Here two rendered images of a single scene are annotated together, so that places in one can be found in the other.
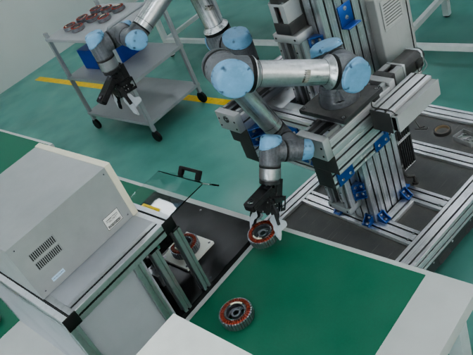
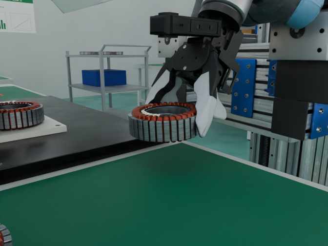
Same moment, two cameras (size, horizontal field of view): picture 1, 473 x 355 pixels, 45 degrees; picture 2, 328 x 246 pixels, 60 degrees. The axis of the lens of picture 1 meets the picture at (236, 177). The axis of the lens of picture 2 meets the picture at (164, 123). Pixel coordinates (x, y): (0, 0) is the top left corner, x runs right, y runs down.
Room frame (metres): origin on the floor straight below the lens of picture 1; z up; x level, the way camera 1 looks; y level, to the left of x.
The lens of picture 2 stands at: (1.12, 0.03, 0.91)
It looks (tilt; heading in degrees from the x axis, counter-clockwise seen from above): 14 degrees down; 356
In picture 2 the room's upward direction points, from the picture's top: straight up
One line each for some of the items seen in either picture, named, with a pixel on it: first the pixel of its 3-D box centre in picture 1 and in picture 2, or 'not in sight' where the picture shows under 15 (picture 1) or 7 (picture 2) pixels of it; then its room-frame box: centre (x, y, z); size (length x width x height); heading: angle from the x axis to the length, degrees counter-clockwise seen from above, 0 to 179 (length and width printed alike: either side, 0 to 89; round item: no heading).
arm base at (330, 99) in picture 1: (336, 86); not in sight; (1.81, -0.47, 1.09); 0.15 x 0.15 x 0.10
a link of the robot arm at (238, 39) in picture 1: (238, 45); not in sight; (2.26, -0.23, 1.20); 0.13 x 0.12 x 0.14; 20
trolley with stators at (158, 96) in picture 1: (126, 65); (108, 89); (4.57, 0.46, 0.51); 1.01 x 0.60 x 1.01; 36
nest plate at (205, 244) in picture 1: (187, 250); (13, 127); (1.68, 0.28, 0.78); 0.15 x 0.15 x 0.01; 36
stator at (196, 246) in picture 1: (184, 246); (12, 114); (1.68, 0.28, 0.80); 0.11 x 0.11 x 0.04
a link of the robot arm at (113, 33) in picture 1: (122, 34); not in sight; (2.22, 0.18, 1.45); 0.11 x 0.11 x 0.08; 20
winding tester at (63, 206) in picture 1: (41, 213); not in sight; (1.60, 0.62, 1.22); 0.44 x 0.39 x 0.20; 36
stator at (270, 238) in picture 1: (263, 234); (166, 120); (1.54, -0.01, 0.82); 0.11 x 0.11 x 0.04
